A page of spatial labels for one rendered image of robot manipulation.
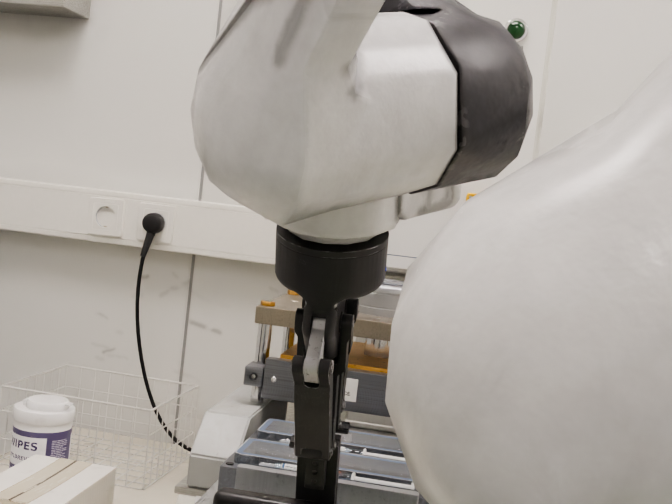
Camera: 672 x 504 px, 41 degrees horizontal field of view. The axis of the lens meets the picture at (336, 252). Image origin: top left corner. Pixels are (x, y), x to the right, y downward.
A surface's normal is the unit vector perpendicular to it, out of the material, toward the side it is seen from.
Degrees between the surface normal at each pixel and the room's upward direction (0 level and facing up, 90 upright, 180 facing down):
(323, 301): 110
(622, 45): 90
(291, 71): 103
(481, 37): 53
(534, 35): 90
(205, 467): 90
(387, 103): 95
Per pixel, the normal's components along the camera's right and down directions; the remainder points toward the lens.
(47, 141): -0.20, 0.03
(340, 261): 0.14, 0.40
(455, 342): -0.77, -0.15
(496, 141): 0.53, 0.59
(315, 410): -0.17, 0.58
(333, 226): -0.07, 0.40
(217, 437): -0.01, -0.73
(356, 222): 0.35, 0.41
